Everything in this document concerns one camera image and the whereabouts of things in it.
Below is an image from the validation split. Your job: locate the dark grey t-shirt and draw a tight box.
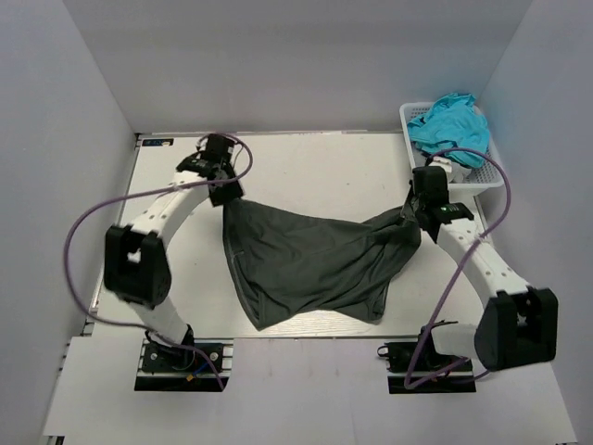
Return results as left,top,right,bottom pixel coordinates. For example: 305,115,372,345
222,199,422,330

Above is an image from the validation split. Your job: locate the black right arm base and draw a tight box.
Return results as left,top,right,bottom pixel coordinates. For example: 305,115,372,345
376,337,476,395

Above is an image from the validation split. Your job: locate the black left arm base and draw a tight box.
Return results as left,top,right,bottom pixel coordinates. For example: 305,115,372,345
134,339,233,393

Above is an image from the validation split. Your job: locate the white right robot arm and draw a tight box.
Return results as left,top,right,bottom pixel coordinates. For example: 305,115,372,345
402,185,559,371

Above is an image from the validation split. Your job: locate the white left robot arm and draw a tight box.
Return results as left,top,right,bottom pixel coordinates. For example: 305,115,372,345
104,156,243,370

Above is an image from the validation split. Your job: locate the light grey garment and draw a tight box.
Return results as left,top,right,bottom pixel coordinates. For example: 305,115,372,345
445,162,472,184

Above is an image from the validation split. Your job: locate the white plastic laundry basket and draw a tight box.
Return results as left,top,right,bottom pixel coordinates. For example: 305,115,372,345
399,102,504,197

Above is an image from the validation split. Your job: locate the blue table label sticker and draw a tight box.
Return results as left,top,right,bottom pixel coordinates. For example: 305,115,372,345
141,138,174,147

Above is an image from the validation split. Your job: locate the cyan t-shirt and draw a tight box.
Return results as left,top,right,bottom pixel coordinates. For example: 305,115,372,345
407,93,490,157

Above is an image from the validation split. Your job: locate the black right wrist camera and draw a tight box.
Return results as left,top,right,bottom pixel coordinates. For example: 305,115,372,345
410,159,453,207

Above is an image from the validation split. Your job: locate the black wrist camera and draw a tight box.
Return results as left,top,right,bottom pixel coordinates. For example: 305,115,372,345
200,133,235,162
410,159,453,207

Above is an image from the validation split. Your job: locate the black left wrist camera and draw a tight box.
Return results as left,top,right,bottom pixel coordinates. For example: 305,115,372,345
200,133,235,162

